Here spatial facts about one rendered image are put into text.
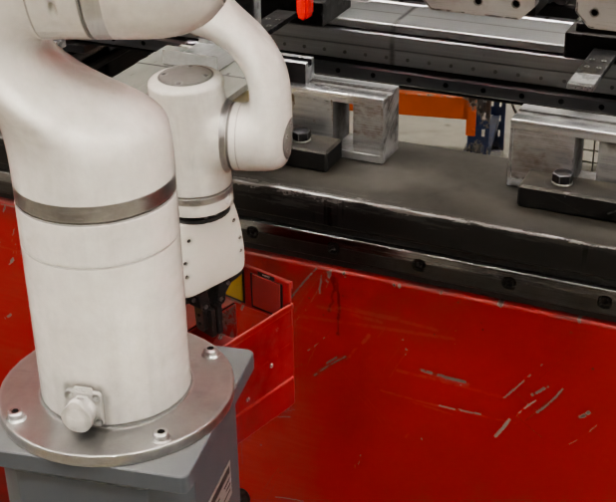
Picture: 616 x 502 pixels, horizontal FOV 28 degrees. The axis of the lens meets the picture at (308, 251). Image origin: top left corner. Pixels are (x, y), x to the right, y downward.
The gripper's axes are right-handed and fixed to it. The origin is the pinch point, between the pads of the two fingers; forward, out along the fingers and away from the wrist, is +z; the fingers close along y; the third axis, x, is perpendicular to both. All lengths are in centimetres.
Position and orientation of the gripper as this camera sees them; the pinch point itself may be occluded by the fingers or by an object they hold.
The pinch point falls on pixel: (208, 317)
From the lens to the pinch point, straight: 152.9
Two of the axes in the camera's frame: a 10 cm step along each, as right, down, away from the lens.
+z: 0.4, 8.6, 5.0
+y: -7.3, 3.7, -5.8
